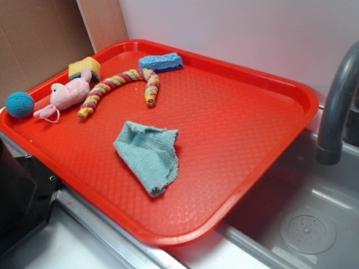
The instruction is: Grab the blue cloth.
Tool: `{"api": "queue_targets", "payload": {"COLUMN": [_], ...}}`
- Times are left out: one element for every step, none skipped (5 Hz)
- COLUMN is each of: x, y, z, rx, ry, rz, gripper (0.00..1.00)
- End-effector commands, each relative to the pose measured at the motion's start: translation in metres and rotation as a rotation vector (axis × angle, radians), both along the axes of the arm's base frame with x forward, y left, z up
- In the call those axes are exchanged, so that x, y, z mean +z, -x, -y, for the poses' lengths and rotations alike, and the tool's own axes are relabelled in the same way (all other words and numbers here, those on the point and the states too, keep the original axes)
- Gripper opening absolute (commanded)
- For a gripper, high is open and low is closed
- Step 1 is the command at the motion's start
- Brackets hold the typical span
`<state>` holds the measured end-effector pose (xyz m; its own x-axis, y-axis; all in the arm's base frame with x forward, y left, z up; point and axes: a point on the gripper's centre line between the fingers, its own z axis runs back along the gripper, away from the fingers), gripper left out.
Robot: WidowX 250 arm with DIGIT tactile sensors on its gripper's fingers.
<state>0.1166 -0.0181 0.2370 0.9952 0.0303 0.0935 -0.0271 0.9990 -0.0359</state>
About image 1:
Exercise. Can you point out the blue knitted ball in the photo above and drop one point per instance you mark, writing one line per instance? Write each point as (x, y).
(20, 105)

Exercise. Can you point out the light blue cloth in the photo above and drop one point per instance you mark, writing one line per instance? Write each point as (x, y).
(150, 154)

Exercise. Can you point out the pink plush toy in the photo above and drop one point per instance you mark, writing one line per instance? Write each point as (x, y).
(65, 96)

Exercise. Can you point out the blue sponge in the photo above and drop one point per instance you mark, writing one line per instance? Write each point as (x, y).
(162, 63)

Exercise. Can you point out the yellow layered sponge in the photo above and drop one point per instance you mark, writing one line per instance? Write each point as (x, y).
(75, 68)

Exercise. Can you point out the red plastic tray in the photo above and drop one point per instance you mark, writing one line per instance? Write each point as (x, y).
(233, 123)

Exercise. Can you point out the brown cardboard panel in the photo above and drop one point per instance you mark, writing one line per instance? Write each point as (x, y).
(40, 38)

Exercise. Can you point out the multicolour twisted rope toy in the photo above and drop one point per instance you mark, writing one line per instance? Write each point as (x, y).
(101, 88)

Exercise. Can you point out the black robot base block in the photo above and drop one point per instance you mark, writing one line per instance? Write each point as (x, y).
(28, 190)

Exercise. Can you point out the grey faucet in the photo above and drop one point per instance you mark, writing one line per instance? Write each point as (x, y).
(339, 121)

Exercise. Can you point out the grey plastic sink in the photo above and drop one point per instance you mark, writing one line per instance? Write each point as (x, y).
(300, 214)

